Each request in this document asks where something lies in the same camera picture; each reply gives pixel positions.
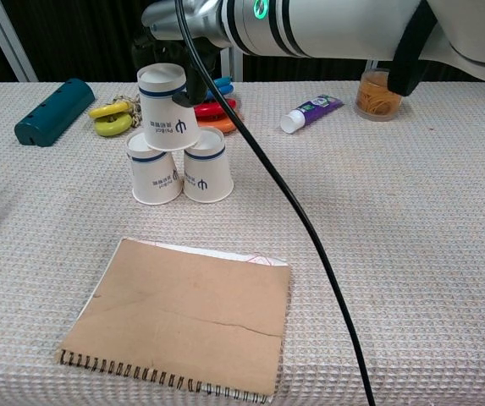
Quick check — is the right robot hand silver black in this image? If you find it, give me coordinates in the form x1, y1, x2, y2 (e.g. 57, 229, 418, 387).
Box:
131, 0, 227, 107

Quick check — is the white paper cup blue stripe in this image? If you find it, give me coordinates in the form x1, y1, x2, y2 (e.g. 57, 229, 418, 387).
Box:
136, 63, 202, 152
124, 131, 185, 206
182, 127, 235, 205

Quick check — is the black curtain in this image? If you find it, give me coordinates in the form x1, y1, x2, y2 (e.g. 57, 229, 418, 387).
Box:
0, 0, 485, 84

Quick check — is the red plastic disc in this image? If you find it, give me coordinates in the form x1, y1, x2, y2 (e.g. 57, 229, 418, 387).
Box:
193, 98, 240, 119

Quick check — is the yellow plastic disc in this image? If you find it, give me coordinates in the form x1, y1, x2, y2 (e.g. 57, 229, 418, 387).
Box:
87, 101, 132, 120

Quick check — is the lime green plastic disc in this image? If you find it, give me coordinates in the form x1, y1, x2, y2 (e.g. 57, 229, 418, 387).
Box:
94, 112, 135, 138

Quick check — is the orange plastic disc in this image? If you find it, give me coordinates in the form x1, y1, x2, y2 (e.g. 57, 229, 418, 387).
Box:
196, 112, 243, 134

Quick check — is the teal plastic holder block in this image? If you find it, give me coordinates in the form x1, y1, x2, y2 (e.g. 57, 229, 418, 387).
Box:
14, 77, 96, 149

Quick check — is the purple toothpaste tube white cap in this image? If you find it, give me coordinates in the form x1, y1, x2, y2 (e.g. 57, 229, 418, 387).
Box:
278, 93, 345, 135

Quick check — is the clear jar of rubber bands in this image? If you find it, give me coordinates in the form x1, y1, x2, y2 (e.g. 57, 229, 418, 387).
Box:
354, 67, 405, 123

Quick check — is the kraft cover spiral notebook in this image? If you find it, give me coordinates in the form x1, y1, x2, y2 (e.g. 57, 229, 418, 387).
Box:
58, 236, 292, 405

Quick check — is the beige waffle weave tablecloth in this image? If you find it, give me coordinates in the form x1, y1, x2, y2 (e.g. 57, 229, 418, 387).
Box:
0, 80, 485, 406

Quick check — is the upright white frame pole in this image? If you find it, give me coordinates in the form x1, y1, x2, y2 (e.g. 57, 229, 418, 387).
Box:
219, 45, 245, 83

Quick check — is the braided jute rope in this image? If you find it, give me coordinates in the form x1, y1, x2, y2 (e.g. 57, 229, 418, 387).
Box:
110, 94, 144, 129

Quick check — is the black cable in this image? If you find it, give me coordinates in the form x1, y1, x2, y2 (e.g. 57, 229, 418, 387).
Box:
174, 0, 378, 406

